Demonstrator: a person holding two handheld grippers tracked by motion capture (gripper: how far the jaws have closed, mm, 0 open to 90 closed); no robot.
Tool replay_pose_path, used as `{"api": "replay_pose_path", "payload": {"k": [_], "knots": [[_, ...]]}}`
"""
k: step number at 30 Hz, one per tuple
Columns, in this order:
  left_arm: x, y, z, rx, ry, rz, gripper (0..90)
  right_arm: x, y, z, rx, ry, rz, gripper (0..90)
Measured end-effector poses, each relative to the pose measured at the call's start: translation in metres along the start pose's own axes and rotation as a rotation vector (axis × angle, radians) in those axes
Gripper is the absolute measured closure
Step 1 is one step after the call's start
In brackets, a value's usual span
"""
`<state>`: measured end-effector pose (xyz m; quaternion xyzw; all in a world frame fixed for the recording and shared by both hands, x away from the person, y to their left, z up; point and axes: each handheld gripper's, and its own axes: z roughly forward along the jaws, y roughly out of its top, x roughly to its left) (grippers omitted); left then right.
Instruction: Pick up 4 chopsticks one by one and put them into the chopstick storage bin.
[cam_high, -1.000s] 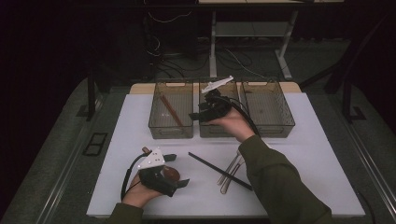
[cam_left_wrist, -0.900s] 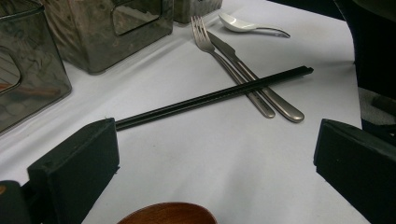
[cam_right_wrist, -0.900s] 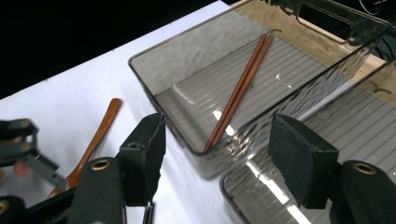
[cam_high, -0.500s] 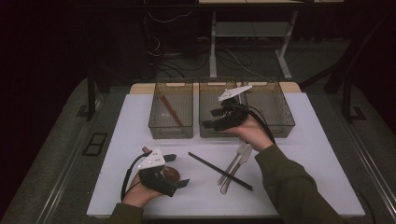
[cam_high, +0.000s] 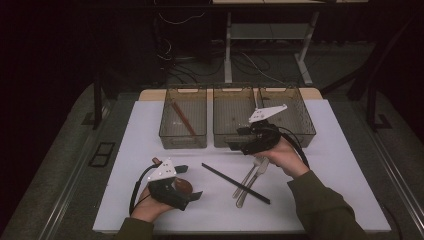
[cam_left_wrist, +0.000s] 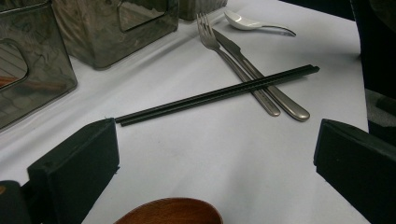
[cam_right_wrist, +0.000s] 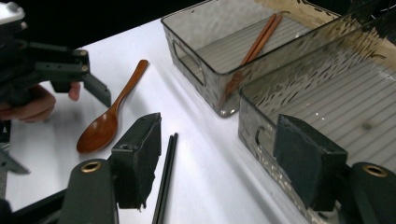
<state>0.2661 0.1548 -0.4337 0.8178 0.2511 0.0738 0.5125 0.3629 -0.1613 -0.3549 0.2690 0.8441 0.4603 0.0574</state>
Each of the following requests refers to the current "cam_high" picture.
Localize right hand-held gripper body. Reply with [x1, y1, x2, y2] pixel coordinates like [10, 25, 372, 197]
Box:
[233, 103, 288, 156]

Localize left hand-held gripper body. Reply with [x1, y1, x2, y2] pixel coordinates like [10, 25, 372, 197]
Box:
[147, 158, 192, 212]

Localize red-brown wooden spoon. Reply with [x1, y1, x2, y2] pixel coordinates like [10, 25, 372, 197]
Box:
[173, 178, 194, 197]

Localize transparent brown plastic bin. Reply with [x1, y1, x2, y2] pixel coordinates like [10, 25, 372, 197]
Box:
[256, 86, 317, 148]
[212, 86, 262, 148]
[158, 87, 208, 150]

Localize black chopstick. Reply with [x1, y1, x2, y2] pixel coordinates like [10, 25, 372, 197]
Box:
[201, 163, 270, 205]
[202, 162, 272, 204]

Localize silver metal knife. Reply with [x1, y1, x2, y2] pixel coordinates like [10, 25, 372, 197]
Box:
[235, 158, 270, 209]

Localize person's left hand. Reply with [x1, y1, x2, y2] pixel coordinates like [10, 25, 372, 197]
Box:
[129, 186, 176, 224]

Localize person's right hand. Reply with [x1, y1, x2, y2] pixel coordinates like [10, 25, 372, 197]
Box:
[253, 136, 311, 179]

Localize white table mat board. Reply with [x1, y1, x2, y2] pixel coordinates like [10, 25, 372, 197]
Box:
[92, 98, 392, 233]

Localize silver metal fork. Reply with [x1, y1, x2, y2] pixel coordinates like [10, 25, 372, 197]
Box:
[232, 156, 264, 200]

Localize black metal stand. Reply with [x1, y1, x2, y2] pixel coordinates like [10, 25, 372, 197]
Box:
[81, 71, 113, 131]
[365, 83, 394, 132]

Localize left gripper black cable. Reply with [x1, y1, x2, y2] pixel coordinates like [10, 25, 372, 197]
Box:
[128, 157, 162, 216]

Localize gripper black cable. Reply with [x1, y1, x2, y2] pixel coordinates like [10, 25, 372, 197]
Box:
[276, 125, 311, 169]
[128, 157, 162, 216]

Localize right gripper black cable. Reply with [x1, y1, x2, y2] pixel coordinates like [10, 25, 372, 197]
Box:
[276, 125, 311, 169]

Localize white floor cable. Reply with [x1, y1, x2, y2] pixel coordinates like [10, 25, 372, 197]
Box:
[240, 51, 288, 86]

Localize black floor socket frame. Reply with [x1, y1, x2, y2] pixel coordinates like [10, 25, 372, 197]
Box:
[88, 141, 117, 168]

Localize black floor cables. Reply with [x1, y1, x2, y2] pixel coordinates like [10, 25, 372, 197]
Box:
[153, 19, 225, 85]

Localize white metal desk frame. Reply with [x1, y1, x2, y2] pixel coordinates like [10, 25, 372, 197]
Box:
[211, 0, 369, 86]

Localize metal floor rail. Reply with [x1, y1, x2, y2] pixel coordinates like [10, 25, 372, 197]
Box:
[361, 109, 424, 231]
[38, 99, 116, 240]

